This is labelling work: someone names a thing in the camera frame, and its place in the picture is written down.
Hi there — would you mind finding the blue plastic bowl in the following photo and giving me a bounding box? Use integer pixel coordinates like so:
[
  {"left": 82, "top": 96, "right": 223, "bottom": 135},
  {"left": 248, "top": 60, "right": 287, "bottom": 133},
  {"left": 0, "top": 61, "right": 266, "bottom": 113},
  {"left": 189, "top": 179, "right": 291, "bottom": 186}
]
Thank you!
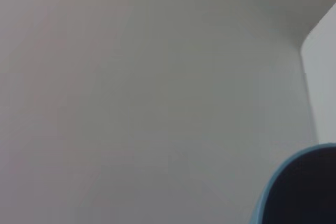
[{"left": 248, "top": 142, "right": 336, "bottom": 224}]

